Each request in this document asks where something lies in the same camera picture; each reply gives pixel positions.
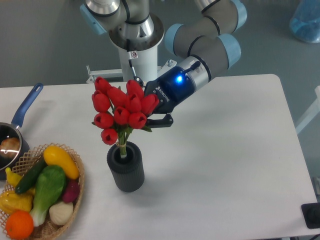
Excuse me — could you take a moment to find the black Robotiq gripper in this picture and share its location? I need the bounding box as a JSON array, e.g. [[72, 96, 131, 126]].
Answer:
[[133, 66, 196, 128]]

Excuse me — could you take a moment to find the red tulip bouquet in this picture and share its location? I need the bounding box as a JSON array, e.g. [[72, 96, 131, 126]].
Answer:
[[91, 76, 160, 159]]

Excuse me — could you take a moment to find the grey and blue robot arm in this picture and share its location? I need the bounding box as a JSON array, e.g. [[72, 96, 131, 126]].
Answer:
[[80, 0, 247, 128]]

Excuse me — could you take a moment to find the dark grey ribbed vase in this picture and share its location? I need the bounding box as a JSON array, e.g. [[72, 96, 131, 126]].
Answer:
[[106, 141, 145, 193]]

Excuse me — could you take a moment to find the yellow squash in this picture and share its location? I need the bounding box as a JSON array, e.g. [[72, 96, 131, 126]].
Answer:
[[43, 145, 80, 180]]

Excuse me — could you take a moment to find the purple red onion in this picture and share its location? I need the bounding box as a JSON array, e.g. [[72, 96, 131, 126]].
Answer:
[[61, 179, 80, 203]]

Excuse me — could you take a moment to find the green bok choy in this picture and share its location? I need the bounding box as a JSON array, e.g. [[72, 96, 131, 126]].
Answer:
[[30, 165, 66, 227]]

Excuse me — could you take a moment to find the white garlic bulb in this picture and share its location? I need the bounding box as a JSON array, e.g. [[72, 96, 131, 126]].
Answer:
[[49, 201, 74, 226]]

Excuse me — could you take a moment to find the green cucumber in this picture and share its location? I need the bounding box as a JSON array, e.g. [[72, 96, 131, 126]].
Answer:
[[15, 159, 47, 194]]

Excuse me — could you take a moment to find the brown bread roll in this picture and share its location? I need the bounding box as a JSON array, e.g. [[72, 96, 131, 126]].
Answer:
[[0, 137, 20, 160]]

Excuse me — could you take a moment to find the small yellow banana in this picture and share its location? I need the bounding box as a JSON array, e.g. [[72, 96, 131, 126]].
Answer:
[[5, 167, 23, 188]]

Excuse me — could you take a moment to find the woven wicker basket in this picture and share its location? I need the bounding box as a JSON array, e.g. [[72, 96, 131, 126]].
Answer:
[[0, 142, 86, 240]]

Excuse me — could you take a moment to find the blue translucent plastic bag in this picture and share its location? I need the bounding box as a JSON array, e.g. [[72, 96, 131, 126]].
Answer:
[[289, 0, 320, 43]]

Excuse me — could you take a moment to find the yellow bell pepper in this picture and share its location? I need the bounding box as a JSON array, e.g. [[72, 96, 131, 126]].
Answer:
[[0, 190, 33, 215]]

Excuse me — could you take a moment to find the orange fruit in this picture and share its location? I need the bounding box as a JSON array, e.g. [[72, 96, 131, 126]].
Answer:
[[5, 210, 34, 240]]

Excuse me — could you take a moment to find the black device at edge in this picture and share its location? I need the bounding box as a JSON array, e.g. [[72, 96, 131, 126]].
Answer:
[[301, 202, 320, 229]]

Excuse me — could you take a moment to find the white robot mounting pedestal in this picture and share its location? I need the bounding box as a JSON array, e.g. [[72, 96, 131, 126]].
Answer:
[[86, 13, 177, 83]]

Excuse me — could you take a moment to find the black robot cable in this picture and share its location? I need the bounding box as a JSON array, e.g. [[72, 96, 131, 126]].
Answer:
[[125, 38, 139, 82]]

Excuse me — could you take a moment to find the blue handled saucepan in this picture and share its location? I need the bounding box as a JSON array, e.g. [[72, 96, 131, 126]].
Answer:
[[0, 83, 44, 181]]

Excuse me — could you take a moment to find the white frame at right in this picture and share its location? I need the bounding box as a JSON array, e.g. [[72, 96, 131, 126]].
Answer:
[[295, 85, 320, 134]]

